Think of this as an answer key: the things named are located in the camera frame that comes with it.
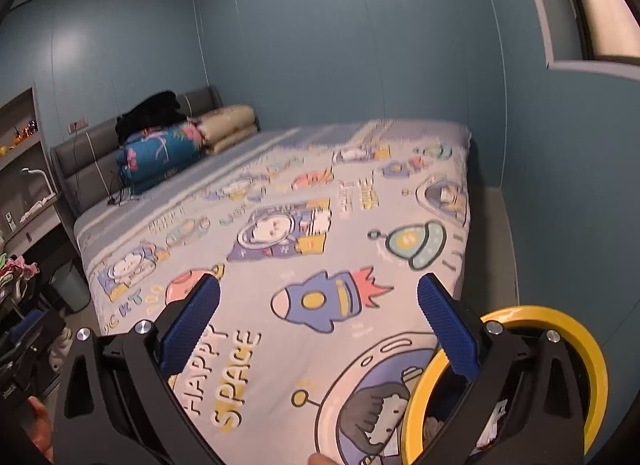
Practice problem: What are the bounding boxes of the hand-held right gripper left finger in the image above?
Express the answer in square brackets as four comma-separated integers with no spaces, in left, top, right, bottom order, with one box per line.
[52,274,236,465]

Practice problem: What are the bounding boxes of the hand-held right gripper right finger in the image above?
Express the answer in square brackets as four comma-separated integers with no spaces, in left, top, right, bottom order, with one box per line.
[417,272,586,465]

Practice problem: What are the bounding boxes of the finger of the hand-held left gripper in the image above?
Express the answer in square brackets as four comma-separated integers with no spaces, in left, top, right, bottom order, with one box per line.
[14,308,67,352]

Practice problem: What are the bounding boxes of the black yellow-rimmed trash bin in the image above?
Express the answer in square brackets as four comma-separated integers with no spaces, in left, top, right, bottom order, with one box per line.
[400,305,610,465]

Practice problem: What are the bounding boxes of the person's left hand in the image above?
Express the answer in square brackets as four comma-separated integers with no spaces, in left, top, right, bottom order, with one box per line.
[25,395,55,463]

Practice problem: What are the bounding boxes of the white shoes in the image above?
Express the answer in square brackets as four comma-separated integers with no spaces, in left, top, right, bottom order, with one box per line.
[49,327,73,363]

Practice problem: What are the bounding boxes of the pale green waste bin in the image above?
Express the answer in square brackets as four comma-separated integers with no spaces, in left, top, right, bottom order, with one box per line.
[47,261,92,313]

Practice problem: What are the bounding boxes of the colourful clothes pile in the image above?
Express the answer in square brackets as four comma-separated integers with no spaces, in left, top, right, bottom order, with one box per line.
[0,252,41,306]

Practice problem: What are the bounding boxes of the grey shelf unit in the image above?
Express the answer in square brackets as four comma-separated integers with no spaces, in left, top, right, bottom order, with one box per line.
[0,86,66,266]

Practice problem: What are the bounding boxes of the white desk lamp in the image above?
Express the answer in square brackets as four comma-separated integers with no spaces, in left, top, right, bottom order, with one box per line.
[20,168,57,201]

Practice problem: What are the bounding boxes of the grey padded headboard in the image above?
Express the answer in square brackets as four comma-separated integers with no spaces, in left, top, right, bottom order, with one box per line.
[50,86,223,218]

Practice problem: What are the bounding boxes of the blue floral folded quilt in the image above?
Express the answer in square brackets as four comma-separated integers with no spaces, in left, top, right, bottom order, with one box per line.
[116,121,206,193]

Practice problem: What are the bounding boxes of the bed with cartoon printed sheet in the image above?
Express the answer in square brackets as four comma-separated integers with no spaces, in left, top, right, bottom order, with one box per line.
[74,119,473,465]

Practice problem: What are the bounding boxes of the beige folded quilt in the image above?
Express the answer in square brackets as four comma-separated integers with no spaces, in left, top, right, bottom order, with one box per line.
[197,104,260,155]

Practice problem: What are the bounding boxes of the black clothing pile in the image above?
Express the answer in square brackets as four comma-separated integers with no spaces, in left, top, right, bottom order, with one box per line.
[115,91,182,141]

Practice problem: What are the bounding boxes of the black cable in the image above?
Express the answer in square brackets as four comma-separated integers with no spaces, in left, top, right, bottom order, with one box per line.
[106,165,141,206]

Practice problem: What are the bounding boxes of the window with grey frame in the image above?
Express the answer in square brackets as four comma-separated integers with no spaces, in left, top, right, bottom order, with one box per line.
[515,0,640,78]

